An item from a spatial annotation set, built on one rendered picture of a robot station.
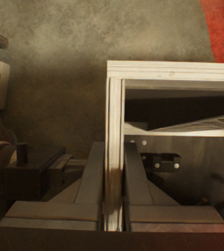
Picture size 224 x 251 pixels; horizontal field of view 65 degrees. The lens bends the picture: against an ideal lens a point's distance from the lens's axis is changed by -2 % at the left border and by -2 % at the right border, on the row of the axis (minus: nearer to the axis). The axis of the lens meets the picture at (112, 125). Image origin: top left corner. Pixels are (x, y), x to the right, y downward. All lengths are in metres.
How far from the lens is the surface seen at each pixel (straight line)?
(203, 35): 1.25
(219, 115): 0.32
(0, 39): 1.17
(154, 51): 1.13
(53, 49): 1.17
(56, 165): 0.30
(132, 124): 0.90
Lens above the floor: 1.07
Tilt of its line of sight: 84 degrees down
